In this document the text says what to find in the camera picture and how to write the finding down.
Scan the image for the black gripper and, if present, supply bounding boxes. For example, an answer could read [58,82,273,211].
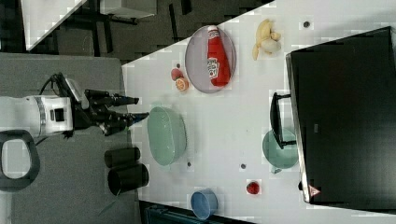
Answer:
[72,90,149,136]

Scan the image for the green plastic strainer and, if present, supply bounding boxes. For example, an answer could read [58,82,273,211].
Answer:
[147,102,188,169]

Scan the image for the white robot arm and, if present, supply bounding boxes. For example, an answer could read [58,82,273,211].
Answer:
[1,90,149,137]

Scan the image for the black cylinder upper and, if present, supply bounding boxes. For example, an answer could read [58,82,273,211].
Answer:
[105,147,141,168]

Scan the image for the black cylinder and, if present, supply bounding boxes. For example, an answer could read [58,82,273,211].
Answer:
[107,163,149,195]
[105,147,141,168]

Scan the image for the black cylinder lower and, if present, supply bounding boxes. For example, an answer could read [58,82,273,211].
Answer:
[107,163,149,195]

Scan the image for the pink toy fruit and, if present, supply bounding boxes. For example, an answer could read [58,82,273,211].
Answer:
[171,68,183,81]

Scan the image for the toy orange slice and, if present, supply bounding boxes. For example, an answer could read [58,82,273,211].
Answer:
[176,77,190,91]

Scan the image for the grey round plate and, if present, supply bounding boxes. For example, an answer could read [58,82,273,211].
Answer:
[185,25,236,93]

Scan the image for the red ketchup bottle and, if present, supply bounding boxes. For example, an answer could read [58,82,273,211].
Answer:
[206,25,231,87]

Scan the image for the blue cup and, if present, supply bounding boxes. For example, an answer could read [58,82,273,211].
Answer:
[191,189,219,219]

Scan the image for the red toy strawberry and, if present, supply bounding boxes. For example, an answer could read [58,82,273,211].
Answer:
[247,181,260,195]

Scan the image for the peeled toy banana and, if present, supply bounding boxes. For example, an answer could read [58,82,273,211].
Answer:
[252,19,281,61]

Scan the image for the black toaster oven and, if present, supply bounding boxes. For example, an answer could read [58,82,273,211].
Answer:
[270,27,396,213]

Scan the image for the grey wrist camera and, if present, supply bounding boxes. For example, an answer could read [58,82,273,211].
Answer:
[65,78,89,109]

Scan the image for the black cable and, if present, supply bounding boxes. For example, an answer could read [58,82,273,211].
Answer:
[37,73,64,96]

